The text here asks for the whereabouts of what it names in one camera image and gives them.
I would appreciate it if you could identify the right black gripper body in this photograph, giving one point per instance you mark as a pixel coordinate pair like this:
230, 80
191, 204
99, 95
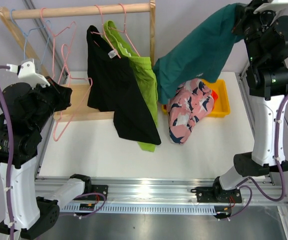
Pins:
253, 26

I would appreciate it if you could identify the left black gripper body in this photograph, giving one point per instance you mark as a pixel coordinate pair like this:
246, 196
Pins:
52, 97

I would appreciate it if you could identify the pink hanger of teal shorts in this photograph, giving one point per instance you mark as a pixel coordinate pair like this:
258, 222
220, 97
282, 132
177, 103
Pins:
65, 51

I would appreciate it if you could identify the black shorts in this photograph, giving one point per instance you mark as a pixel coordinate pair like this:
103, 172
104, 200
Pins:
115, 89

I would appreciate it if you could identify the dark teal shorts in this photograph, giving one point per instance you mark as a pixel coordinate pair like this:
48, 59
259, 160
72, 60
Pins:
201, 54

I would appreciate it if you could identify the pink hanger of patterned shorts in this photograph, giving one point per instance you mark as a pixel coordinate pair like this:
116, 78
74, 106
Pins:
54, 35

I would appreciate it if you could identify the pink patterned shorts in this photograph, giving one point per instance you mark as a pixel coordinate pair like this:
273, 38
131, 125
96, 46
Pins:
191, 103

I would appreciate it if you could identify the orange shorts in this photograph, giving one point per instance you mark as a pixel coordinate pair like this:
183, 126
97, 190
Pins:
214, 95

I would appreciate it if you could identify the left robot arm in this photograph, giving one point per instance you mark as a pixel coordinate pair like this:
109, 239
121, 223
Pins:
25, 112

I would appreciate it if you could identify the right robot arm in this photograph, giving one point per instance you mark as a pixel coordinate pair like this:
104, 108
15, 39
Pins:
266, 38

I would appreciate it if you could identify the lime green shorts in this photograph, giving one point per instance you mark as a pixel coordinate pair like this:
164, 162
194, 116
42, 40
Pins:
141, 66

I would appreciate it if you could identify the pink hanger of green shorts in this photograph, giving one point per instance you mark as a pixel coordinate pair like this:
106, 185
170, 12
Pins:
124, 31

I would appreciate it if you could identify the wooden clothes rack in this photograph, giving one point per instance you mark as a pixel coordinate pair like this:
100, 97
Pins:
79, 110

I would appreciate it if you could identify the yellow plastic tray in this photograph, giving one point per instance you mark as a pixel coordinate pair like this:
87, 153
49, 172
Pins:
221, 107

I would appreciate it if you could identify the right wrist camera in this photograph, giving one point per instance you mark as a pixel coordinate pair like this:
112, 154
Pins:
260, 6

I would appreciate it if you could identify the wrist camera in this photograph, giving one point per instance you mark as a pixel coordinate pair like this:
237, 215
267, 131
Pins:
29, 71
260, 6

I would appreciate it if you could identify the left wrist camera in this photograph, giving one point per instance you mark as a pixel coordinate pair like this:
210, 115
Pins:
29, 71

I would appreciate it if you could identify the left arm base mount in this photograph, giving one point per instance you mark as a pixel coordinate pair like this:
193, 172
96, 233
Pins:
103, 189

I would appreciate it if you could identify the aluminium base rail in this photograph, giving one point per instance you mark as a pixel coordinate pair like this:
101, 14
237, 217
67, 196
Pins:
159, 196

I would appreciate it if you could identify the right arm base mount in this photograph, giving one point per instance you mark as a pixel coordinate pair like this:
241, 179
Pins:
212, 194

